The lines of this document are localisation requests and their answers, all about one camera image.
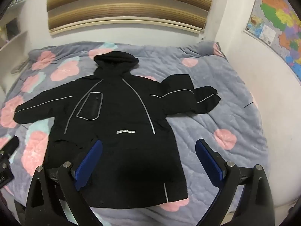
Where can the colourful wall map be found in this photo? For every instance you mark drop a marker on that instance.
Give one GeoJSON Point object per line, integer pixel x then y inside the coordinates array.
{"type": "Point", "coordinates": [279, 21]}

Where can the striped beige window blind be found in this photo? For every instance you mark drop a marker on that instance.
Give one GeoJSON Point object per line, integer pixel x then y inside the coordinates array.
{"type": "Point", "coordinates": [127, 2]}

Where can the dark box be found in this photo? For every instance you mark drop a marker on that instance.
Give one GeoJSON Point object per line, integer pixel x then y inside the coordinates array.
{"type": "Point", "coordinates": [12, 29]}

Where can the black hooded jacket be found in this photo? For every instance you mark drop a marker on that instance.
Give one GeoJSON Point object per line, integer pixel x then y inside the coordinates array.
{"type": "Point", "coordinates": [117, 98]}

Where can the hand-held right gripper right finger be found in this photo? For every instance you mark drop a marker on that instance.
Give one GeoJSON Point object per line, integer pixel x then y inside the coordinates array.
{"type": "Point", "coordinates": [209, 162]}

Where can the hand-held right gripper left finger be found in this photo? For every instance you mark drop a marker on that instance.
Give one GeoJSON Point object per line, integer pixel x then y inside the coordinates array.
{"type": "Point", "coordinates": [89, 162]}

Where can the grey pink floral blanket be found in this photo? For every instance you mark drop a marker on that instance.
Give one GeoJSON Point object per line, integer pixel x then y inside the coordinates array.
{"type": "Point", "coordinates": [207, 122]}

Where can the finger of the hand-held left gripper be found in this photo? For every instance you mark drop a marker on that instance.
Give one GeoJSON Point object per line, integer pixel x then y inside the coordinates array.
{"type": "Point", "coordinates": [11, 144]}

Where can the white wall shelf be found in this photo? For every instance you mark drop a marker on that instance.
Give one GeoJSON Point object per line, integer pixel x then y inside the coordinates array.
{"type": "Point", "coordinates": [14, 44]}

